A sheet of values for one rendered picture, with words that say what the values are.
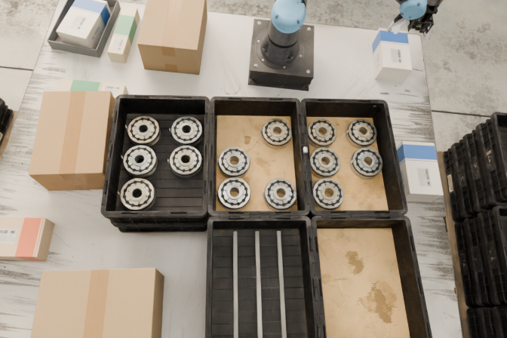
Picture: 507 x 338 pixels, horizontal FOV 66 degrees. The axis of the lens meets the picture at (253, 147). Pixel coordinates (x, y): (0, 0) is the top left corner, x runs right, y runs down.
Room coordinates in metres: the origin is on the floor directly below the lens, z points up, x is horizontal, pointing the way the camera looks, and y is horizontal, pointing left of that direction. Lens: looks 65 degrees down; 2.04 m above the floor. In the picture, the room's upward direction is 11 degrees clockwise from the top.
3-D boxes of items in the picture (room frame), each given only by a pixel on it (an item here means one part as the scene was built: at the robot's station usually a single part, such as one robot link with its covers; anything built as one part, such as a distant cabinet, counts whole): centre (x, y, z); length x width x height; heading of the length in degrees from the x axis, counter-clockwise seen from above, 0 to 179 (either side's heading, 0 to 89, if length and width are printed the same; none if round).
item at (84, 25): (0.99, 0.76, 0.75); 0.20 x 0.12 x 0.09; 176
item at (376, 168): (0.58, -0.38, 0.86); 0.10 x 0.10 x 0.01
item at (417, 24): (1.11, -0.49, 1.02); 0.09 x 0.08 x 0.12; 7
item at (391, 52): (1.14, -0.49, 0.75); 0.20 x 0.12 x 0.09; 7
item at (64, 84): (0.70, 0.63, 0.73); 0.24 x 0.06 x 0.06; 97
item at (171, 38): (1.02, 0.40, 0.78); 0.30 x 0.22 x 0.16; 7
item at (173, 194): (0.44, 0.28, 0.87); 0.40 x 0.30 x 0.11; 12
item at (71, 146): (0.48, 0.59, 0.78); 0.30 x 0.22 x 0.16; 14
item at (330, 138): (0.65, -0.22, 0.86); 0.10 x 0.10 x 0.01
